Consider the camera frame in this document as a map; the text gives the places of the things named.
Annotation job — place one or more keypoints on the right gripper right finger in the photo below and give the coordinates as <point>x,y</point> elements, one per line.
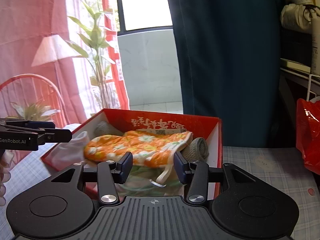
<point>182,168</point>

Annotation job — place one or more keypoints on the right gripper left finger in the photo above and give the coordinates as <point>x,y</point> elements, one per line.
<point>123,168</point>

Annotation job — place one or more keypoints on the grey green knitted cloth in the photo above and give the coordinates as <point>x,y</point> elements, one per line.
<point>196,150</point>

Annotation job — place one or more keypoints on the orange floral cloth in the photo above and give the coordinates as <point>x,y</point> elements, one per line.
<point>148,149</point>

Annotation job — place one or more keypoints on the white mesh cloth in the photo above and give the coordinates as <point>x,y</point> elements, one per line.
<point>65,154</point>

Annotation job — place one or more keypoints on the person left hand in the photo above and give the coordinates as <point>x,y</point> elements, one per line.
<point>6,161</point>

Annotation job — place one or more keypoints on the small potted plant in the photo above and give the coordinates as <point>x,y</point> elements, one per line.
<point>33,112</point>

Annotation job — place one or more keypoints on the plaid strawberry tablecloth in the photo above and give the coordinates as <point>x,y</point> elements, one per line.
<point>280,167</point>

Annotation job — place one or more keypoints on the red strawberry cardboard box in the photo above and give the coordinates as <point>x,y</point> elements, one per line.
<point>142,180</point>

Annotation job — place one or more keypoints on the white lampshade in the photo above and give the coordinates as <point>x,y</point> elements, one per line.
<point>51,49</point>

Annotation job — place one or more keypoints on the tall green plant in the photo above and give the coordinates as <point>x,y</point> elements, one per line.
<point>93,47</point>

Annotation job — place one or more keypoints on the pink red curtain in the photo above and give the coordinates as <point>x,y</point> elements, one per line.
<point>60,60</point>

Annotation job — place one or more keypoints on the red plastic bag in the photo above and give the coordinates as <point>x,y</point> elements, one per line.
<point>307,133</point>

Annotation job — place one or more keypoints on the teal curtain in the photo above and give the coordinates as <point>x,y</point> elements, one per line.
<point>229,60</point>

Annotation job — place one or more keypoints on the white tube bottle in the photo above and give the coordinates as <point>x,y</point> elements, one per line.
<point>315,67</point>

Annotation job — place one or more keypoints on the beige bundled cloth bag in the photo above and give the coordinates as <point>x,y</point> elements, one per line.
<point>298,17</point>

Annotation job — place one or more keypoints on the red wire chair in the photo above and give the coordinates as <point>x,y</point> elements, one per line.
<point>26,89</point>

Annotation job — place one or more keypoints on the white wire shelf rack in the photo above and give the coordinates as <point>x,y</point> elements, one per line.
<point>307,82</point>

